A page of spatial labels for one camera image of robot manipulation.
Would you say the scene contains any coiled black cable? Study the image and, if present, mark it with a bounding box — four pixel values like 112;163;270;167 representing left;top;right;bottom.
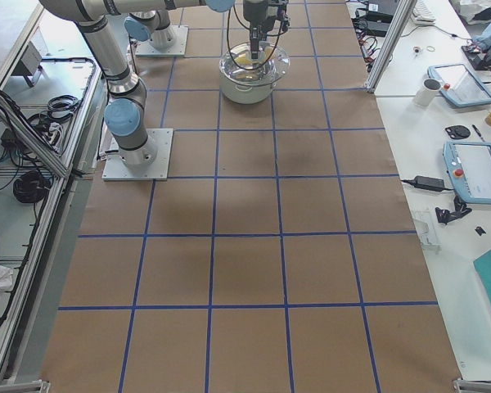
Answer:
12;170;52;205

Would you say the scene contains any white electric cooking pot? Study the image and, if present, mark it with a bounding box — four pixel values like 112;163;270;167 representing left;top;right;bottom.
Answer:
219;53;276;105

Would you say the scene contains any near blue teach pendant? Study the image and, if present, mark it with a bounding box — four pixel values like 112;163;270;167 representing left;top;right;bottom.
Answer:
443;141;491;205

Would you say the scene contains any black bracket part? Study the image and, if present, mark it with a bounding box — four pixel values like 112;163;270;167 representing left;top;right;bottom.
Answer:
435;196;472;224

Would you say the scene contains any black power adapter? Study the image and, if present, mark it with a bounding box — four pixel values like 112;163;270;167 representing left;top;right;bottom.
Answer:
412;175;446;192

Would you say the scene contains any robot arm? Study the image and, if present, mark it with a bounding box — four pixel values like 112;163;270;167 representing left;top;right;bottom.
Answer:
41;1;235;167
124;1;290;53

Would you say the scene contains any aluminium frame post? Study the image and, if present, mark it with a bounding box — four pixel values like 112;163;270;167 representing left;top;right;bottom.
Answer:
365;0;416;93

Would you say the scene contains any glass pot lid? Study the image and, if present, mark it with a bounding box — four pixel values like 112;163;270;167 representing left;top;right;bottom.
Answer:
219;41;291;86

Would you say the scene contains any white mug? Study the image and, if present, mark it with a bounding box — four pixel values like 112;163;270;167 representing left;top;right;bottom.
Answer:
412;78;441;107

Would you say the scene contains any black round disc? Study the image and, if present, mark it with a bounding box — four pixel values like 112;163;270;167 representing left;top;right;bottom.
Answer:
444;124;471;140

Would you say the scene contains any far blue teach pendant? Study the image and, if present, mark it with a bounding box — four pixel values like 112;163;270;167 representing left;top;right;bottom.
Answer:
427;63;491;108

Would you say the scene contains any yellow corn cob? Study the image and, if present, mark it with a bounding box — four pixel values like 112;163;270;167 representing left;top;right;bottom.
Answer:
234;47;273;68

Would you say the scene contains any black pen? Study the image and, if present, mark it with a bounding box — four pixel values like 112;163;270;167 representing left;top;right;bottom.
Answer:
471;124;485;142

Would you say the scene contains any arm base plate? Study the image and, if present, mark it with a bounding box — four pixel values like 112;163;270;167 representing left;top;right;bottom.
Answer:
136;25;188;57
102;129;173;181

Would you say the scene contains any blue teach pendant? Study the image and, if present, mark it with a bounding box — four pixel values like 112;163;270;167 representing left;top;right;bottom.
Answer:
443;141;491;205
427;63;491;108

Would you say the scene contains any clear plastic box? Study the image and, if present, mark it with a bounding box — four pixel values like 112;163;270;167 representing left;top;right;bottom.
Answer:
411;210;440;251

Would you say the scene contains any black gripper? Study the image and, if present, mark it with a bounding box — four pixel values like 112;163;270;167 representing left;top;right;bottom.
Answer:
243;0;268;58
269;0;291;35

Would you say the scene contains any brown paper table cover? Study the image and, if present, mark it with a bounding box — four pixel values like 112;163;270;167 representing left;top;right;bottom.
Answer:
42;1;459;392

